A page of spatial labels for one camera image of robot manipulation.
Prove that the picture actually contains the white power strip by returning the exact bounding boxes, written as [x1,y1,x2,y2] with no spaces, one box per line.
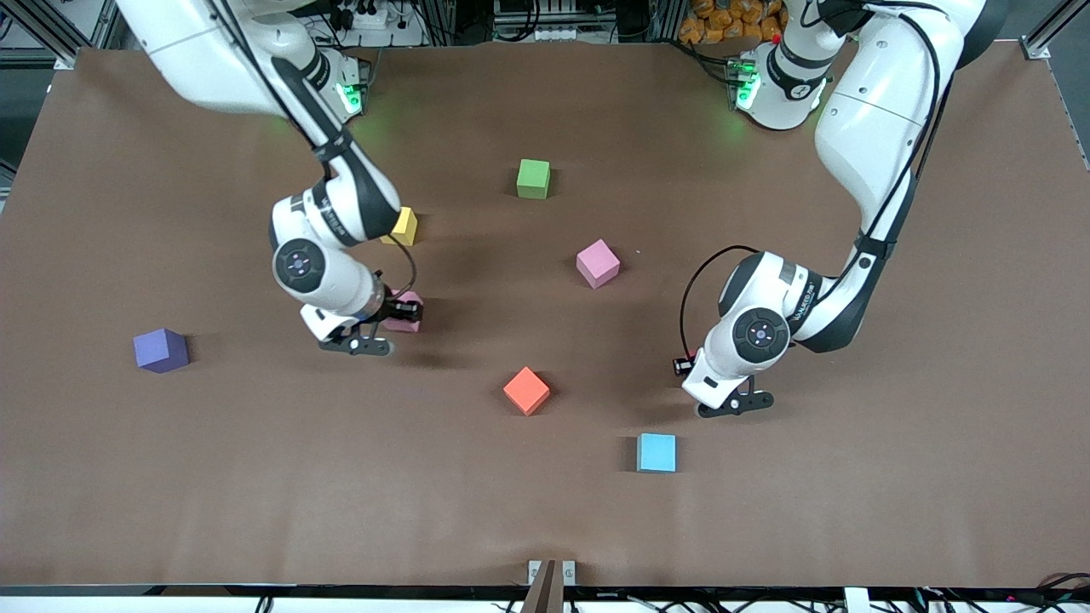
[335,3,394,32]

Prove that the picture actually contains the orange foam cube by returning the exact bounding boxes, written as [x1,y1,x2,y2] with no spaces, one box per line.
[502,366,552,417]

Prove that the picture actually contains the brown table cover sheet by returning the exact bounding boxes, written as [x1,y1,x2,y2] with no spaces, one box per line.
[0,38,1090,593]

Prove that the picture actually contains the aluminium frame profile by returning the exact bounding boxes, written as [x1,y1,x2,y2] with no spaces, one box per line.
[0,0,124,71]
[1020,0,1090,167]

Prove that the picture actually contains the light blue foam cube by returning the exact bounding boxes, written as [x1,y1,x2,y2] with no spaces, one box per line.
[636,433,678,473]

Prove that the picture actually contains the green foam cube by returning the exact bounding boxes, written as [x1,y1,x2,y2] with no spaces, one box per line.
[517,159,551,200]

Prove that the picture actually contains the purple foam cube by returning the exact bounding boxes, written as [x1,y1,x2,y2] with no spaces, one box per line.
[133,328,191,375]

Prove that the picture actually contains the black cable bundle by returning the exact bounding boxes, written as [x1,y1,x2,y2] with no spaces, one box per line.
[915,573,1090,613]

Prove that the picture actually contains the pink foam cube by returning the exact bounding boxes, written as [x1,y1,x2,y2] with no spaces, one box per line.
[576,239,622,290]
[383,290,425,335]

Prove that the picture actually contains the bag of oranges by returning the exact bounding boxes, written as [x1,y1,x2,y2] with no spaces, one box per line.
[679,0,789,46]

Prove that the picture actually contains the yellow foam cube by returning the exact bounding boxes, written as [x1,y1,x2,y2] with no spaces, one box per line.
[381,207,419,247]

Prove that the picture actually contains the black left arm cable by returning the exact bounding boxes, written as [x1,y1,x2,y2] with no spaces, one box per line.
[679,0,955,358]

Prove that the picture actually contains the metal table edge bracket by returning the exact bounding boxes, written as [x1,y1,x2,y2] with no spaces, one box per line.
[528,559,577,588]

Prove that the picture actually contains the black arm base cables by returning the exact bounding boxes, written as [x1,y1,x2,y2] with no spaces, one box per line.
[680,38,738,86]

